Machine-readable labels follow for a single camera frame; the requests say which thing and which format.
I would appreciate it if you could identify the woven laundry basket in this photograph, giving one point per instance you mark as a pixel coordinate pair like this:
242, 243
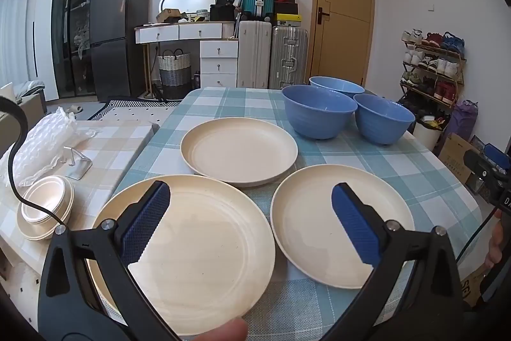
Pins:
175, 73

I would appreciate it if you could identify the dark grey refrigerator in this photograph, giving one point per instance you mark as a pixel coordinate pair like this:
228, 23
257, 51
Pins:
115, 25

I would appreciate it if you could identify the yellow and black shoe box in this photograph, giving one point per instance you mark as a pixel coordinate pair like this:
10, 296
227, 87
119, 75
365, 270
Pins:
288, 20

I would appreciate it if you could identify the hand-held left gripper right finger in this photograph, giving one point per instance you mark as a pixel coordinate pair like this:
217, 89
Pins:
355, 225

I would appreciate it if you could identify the metal stand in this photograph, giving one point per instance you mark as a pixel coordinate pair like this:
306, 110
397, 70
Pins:
76, 165

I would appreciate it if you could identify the bubble wrap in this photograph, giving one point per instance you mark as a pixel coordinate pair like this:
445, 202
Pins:
44, 141

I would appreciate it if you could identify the teal checked tablecloth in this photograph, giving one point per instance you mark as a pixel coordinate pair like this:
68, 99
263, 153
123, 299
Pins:
255, 105

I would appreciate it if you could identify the white curtain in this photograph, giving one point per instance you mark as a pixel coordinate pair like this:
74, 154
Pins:
16, 33

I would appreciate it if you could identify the oval mirror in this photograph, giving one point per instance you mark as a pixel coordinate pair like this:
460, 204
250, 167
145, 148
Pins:
187, 1

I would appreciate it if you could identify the beige checked cloth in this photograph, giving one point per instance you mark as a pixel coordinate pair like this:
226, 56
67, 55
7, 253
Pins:
111, 149

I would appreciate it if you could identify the small open cardboard box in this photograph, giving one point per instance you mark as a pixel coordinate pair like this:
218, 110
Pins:
169, 15

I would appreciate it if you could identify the black and white rug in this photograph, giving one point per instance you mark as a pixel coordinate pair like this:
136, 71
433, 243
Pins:
131, 113

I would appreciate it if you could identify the black bag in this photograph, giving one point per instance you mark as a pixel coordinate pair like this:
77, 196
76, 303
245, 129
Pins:
223, 7

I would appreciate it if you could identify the person's right hand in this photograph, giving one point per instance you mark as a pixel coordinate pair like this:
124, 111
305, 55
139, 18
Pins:
496, 245

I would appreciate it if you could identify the beige slipper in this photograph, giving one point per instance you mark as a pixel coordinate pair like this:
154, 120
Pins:
74, 109

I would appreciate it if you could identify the cream plate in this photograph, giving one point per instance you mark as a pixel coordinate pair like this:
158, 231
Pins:
311, 217
239, 151
207, 245

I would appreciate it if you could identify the white bin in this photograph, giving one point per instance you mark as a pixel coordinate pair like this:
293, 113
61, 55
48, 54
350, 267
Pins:
425, 135

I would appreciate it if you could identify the silver suitcase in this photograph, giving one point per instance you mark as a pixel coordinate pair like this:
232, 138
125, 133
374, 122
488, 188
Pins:
289, 57

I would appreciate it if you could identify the brown cardboard box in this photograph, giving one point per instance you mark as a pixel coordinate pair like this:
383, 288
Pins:
455, 161

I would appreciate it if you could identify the purple bag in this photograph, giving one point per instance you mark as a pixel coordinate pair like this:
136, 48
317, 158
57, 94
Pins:
466, 117

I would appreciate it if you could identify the metal shoe rack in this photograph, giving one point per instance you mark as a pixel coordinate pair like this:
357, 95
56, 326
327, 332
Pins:
461, 73

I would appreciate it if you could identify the beige sofa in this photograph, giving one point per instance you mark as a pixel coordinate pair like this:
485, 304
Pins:
24, 105

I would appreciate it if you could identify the white suitcase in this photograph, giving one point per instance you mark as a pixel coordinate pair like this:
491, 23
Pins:
253, 53

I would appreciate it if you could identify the white drawer unit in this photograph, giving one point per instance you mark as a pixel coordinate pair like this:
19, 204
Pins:
218, 65

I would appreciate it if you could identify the wooden door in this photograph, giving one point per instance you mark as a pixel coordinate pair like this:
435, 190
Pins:
347, 5

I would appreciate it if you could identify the glass door cabinet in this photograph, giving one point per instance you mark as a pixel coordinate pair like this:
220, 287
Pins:
74, 25

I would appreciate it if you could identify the white vanity desk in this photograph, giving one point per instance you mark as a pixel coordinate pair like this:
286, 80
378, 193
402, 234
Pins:
175, 31

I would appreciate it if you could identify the blue bowl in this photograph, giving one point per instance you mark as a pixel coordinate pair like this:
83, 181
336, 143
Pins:
339, 85
383, 125
315, 117

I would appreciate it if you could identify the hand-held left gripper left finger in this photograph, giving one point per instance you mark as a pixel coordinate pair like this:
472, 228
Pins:
145, 223

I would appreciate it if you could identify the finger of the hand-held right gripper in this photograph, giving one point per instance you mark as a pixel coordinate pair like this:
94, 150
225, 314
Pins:
497, 155
477, 167

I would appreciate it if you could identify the person's left hand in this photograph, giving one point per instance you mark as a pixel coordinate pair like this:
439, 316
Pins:
221, 331

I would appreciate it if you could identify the stack of small cream dishes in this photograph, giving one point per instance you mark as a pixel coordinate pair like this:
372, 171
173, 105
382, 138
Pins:
48, 205

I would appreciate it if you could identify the printed cardboard box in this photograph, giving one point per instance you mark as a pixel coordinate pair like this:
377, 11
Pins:
471, 289

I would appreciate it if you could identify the rows of shelved shoes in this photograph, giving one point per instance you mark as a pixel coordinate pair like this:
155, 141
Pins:
435, 65

